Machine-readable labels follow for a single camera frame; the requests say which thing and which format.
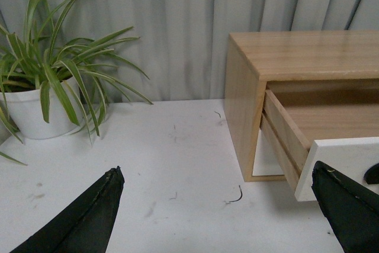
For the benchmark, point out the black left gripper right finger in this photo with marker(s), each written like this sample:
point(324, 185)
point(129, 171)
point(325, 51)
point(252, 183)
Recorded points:
point(350, 208)

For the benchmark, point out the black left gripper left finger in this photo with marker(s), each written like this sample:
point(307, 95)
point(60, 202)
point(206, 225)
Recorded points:
point(86, 224)

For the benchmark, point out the white lower drawer front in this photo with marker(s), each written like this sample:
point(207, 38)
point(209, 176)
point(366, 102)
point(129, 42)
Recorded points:
point(265, 163)

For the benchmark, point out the wooden drawer cabinet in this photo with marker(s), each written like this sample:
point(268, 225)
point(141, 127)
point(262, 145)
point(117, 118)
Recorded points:
point(290, 61)

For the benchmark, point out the white plant pot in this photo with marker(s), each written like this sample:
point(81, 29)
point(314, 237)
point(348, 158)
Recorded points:
point(25, 110)

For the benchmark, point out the green spider plant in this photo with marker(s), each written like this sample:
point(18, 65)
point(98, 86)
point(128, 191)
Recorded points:
point(78, 70)

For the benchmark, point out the grey curtain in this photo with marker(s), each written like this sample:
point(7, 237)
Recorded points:
point(182, 44)

